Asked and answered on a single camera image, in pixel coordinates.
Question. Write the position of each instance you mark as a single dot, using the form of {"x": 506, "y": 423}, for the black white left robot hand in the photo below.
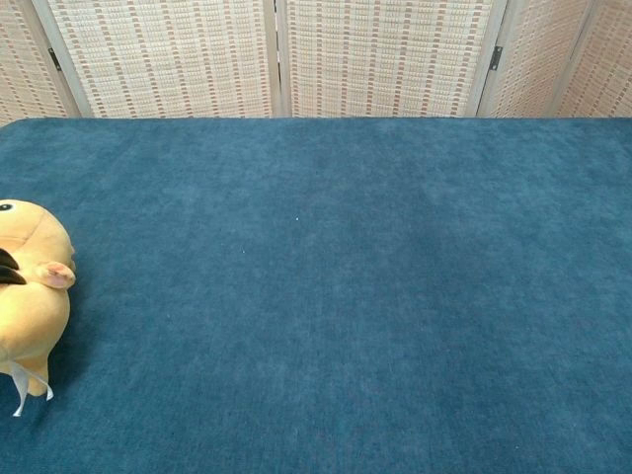
{"x": 9, "y": 274}

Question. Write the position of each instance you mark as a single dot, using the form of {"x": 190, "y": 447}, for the yellow plush duck toy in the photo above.
{"x": 34, "y": 306}

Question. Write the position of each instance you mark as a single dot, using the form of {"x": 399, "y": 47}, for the woven bamboo screen panel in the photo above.
{"x": 24, "y": 64}
{"x": 385, "y": 59}
{"x": 168, "y": 59}
{"x": 533, "y": 59}
{"x": 602, "y": 59}

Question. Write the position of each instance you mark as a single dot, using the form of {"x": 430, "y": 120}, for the black screen hinge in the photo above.
{"x": 54, "y": 58}
{"x": 496, "y": 56}

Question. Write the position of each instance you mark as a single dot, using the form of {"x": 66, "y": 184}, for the blue felt table cover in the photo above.
{"x": 345, "y": 296}

